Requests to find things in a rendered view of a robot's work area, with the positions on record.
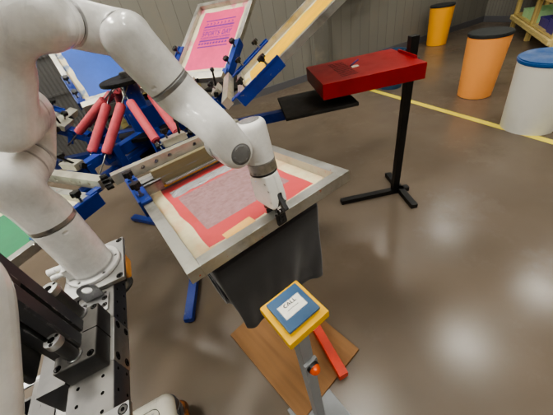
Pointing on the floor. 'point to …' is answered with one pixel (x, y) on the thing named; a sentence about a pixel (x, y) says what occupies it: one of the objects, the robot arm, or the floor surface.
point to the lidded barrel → (531, 95)
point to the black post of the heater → (396, 144)
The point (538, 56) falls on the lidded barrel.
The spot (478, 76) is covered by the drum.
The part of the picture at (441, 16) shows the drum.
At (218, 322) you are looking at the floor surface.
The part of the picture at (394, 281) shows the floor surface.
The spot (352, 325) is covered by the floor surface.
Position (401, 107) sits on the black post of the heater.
